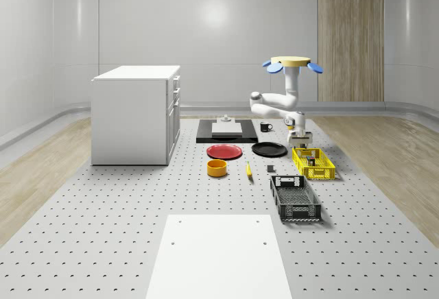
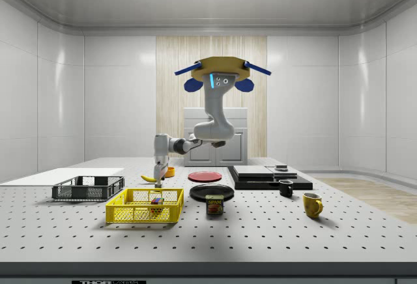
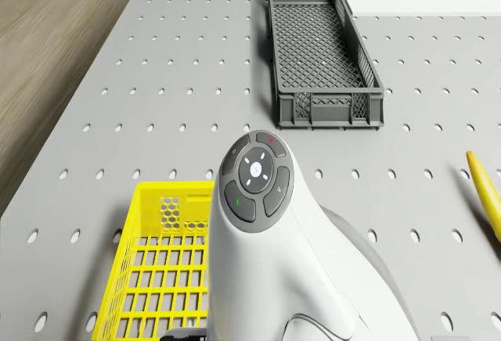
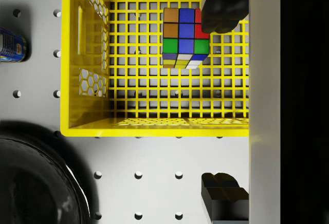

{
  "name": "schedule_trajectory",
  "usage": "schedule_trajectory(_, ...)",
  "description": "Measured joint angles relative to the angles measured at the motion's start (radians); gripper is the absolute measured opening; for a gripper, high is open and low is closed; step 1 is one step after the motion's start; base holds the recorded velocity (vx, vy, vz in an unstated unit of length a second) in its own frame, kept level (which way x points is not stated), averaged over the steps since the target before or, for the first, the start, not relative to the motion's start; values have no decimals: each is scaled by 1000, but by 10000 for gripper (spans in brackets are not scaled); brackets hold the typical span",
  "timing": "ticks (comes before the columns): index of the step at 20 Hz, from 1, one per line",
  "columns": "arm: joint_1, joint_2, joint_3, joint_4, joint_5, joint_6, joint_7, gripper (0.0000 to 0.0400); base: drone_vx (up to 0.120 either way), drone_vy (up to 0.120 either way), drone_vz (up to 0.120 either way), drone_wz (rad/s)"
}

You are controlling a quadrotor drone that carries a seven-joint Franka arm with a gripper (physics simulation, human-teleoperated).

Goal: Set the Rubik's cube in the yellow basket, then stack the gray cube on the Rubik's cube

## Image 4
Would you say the yellow basket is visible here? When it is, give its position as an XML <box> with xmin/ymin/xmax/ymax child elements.
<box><xmin>60</xmin><ymin>0</ymin><xmax>249</xmax><ymax>138</ymax></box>

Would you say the puzzle cube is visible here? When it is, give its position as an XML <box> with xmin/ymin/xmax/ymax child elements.
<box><xmin>162</xmin><ymin>7</ymin><xmax>210</xmax><ymax>70</ymax></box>

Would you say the flat-sided can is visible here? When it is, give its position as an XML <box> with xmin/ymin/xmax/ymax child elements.
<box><xmin>0</xmin><ymin>26</ymin><xmax>29</xmax><ymax>63</ymax></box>

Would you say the black plate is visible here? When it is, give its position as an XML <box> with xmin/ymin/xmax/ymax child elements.
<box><xmin>0</xmin><ymin>131</ymin><xmax>92</xmax><ymax>224</ymax></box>

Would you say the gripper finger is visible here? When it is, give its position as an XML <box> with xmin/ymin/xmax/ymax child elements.
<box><xmin>200</xmin><ymin>172</ymin><xmax>249</xmax><ymax>224</ymax></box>
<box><xmin>199</xmin><ymin>0</ymin><xmax>249</xmax><ymax>34</ymax></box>

